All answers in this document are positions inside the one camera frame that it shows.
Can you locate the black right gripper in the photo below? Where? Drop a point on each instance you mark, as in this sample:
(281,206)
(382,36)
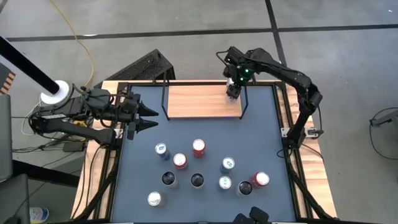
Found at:
(239,67)

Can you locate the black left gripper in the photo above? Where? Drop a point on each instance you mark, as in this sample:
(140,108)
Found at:
(132,112)

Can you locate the red Fanta strawberry can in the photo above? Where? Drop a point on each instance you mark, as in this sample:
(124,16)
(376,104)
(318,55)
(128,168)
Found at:
(199,145)
(180,160)
(261,178)

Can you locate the white Celsius Peach Vibe can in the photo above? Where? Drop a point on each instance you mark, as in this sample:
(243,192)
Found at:
(197,180)
(168,178)
(245,188)

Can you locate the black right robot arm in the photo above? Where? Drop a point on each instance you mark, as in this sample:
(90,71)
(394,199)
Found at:
(311,93)

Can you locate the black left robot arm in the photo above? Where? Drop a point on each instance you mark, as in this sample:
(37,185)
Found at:
(56,124)

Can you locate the blue silver Red Bull can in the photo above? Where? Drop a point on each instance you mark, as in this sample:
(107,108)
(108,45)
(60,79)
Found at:
(160,148)
(228,163)
(224,182)

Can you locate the black perforated computer case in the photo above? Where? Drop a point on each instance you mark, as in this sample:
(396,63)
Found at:
(140,67)

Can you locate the yellow plug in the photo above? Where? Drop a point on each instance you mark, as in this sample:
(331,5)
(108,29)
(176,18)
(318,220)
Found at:
(80,124)

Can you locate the black power adapter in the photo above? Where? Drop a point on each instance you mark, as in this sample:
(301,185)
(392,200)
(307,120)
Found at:
(74,147)

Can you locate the tall black white tower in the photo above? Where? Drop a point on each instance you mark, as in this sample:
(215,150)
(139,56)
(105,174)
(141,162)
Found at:
(28,67)

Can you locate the orange striped panel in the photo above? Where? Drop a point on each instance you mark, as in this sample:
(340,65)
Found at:
(7,82)

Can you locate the grey panel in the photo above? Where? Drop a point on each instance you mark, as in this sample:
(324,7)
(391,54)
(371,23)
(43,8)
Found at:
(4,140)

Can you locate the white blue container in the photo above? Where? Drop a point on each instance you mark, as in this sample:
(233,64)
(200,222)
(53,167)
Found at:
(38,215)

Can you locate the grey metal stand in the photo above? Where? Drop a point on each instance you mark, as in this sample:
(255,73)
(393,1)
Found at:
(388,117)

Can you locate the wooden shelf with black frame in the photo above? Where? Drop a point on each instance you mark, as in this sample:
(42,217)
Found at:
(199,102)

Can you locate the black table frame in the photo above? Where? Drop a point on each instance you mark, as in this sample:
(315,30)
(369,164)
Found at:
(279,85)

